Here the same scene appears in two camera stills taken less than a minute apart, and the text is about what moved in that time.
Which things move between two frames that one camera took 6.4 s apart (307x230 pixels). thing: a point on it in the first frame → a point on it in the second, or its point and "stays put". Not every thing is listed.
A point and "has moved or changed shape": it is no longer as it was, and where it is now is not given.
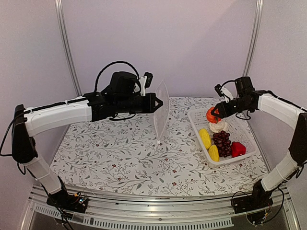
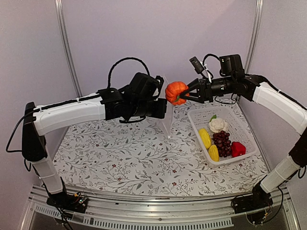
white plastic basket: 239,129 stays put
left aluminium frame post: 64,34 stays put
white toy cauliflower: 217,127 stays put
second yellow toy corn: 213,153 stays put
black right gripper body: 240,107 → 208,94
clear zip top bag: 161,117 has moved or changed shape
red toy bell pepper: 237,149 stays put
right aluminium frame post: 253,39 stays put
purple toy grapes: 221,141 stays put
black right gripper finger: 218,106 → 194,85
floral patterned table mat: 120,155 stays put
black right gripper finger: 219,116 → 200,98
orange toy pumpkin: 212,118 → 172,91
